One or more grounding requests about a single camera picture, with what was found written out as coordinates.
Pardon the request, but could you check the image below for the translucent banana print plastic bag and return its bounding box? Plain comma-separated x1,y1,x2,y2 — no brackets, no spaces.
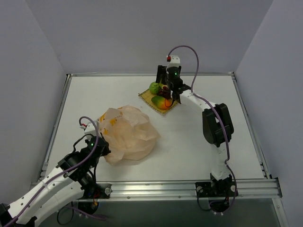
98,105,160,165

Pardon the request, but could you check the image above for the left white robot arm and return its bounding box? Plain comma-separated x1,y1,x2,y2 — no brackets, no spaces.
0,134,110,227

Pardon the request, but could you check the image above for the orange green fake mango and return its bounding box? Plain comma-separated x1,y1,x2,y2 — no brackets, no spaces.
151,96,166,110

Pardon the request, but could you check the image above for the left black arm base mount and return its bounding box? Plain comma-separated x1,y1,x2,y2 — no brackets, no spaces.
77,170,112,215

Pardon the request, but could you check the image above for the aluminium front rail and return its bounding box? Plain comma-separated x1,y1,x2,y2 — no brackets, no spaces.
107,179,282,201

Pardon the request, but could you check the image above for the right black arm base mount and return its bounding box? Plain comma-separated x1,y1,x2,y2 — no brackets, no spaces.
195,176,239,216

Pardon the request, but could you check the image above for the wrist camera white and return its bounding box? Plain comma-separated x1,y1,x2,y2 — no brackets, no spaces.
167,55,180,69
80,122,100,139

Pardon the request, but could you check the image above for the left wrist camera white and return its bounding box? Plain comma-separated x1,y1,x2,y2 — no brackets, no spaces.
80,122,100,139

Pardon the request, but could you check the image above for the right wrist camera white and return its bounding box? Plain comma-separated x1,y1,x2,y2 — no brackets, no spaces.
167,55,180,69

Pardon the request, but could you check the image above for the yellow woven bamboo mat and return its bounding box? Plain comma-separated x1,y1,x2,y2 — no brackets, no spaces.
138,82,178,115

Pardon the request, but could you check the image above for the purple cable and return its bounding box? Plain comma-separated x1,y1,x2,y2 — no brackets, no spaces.
0,116,99,220
168,45,237,211

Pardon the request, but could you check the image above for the green fake guava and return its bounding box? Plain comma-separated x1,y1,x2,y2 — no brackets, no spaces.
149,82,161,95

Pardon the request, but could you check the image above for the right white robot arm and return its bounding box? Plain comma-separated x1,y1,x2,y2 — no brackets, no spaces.
156,64,235,190

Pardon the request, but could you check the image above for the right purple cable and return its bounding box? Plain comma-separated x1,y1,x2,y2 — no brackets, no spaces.
168,45,237,211

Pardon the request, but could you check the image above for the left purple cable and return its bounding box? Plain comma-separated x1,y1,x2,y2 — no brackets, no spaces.
0,116,99,220

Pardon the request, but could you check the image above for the red fake grape bunch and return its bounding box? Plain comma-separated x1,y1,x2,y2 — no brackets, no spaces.
157,86,171,99

